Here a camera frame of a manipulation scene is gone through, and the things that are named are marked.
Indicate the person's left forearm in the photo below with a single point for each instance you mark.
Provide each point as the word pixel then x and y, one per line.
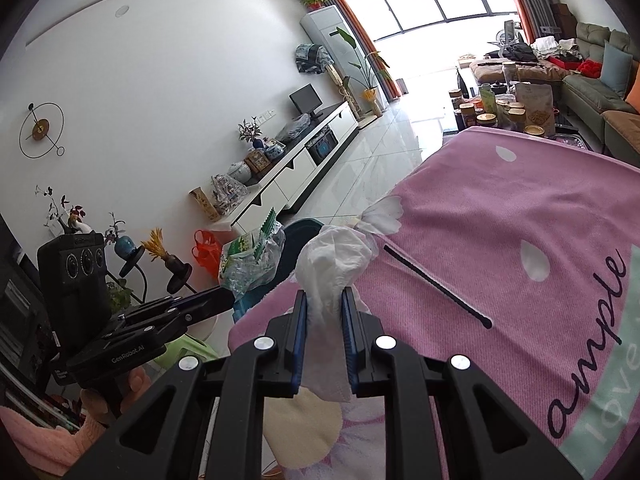
pixel 45 440

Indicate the pile of clothes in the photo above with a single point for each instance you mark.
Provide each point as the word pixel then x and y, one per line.
pixel 520 51

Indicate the pink flower-print blanket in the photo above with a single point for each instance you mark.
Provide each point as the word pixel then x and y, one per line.
pixel 475 220

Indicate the ceiling downlight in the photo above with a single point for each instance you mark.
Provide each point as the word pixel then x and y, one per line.
pixel 123 10

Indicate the brown paper bag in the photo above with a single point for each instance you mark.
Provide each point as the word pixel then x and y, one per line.
pixel 535 107

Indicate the thin black stick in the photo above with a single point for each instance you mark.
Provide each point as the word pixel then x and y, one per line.
pixel 435 285

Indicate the round metal wall clock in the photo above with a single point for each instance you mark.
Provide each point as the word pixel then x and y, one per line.
pixel 41 129

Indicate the standing fan with patterned cover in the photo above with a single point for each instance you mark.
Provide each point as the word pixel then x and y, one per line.
pixel 310 57

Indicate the yellow wheat in dark vase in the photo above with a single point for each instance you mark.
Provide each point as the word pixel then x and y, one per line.
pixel 162 252

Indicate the plants on air conditioner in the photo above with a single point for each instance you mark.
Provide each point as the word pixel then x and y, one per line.
pixel 315 1

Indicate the black monitor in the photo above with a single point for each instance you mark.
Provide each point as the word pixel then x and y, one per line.
pixel 305 99

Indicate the black curved display stand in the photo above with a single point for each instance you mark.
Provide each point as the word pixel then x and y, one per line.
pixel 135 265

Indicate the dark shelf unit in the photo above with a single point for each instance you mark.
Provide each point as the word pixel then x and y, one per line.
pixel 20 320

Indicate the red-leaf branches in vase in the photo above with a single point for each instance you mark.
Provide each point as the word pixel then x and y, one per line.
pixel 65 210

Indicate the wooden photo frame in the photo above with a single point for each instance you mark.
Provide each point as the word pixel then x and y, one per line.
pixel 259 162

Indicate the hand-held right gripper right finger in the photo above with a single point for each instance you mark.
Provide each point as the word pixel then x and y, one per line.
pixel 349 347

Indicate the white standing air conditioner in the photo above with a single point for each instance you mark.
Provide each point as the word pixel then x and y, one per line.
pixel 330 27

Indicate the small green plant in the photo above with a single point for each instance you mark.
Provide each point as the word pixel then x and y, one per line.
pixel 120 295

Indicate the person's left hand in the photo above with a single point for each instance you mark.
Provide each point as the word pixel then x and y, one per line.
pixel 137 385

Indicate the exercise machine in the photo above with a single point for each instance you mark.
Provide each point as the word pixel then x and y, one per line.
pixel 507 37

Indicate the green white plastic wrapper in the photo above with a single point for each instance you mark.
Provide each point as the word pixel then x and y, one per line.
pixel 250 260

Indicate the blue plastic bin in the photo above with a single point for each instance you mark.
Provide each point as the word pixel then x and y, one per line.
pixel 300 232

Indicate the red cloth item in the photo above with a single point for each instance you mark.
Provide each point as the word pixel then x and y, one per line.
pixel 590 68

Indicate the orange plastic bag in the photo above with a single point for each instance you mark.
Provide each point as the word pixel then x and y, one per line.
pixel 207 252

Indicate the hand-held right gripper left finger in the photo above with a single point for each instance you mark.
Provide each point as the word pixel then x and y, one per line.
pixel 299 345

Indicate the white tissue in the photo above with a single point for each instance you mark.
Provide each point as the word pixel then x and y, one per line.
pixel 335 255

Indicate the group of jars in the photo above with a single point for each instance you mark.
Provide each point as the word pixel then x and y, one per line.
pixel 480 115

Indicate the tall plant in yellow pot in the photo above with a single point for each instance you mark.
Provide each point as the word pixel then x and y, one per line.
pixel 370 95

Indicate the small plant in blue vase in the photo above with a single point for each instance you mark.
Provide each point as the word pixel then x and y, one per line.
pixel 250 132

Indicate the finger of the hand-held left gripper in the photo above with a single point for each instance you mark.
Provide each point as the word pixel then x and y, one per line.
pixel 210 302

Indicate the blue cushion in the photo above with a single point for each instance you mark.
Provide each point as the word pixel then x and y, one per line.
pixel 617 67

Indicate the glass-topped coffee table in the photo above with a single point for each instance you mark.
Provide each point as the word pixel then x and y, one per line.
pixel 465 130

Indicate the grey green sofa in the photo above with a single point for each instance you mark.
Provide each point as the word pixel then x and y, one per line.
pixel 580 92

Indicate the white black-topped tv cabinet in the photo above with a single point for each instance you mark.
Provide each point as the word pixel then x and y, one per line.
pixel 290 170

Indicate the wall outlets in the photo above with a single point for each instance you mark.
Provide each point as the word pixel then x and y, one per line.
pixel 268 115

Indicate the yellow patterned box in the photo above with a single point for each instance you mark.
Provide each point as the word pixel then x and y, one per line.
pixel 205 204

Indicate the blue vase with twig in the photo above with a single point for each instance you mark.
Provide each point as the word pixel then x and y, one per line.
pixel 122 246

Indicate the green packet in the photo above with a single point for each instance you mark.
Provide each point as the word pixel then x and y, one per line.
pixel 488 99

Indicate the clear wrapped ornament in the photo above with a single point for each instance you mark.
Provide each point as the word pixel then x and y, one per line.
pixel 229 194

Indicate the blue white porcelain jar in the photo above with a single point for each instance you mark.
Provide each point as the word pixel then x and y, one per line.
pixel 274 150

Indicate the black cabinet appliance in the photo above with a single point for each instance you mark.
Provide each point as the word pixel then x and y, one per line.
pixel 321 147

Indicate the clear plastic bag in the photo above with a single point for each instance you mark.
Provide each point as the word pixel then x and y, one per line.
pixel 292 127

